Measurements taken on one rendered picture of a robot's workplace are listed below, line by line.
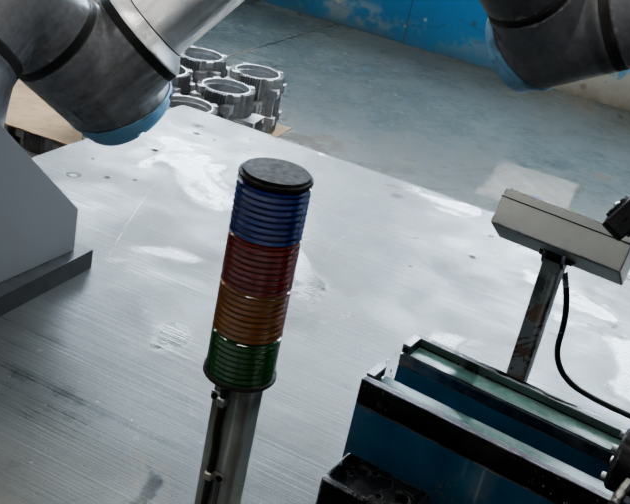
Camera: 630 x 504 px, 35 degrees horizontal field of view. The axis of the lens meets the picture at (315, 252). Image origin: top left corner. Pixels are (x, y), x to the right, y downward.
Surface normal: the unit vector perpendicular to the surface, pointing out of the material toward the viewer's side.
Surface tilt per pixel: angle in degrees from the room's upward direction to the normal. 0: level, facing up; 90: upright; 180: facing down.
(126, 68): 91
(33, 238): 90
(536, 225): 57
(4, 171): 90
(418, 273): 0
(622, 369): 0
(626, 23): 91
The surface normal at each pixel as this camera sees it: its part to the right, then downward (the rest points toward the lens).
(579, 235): -0.32, -0.25
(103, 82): 0.42, 0.47
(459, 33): -0.43, 0.32
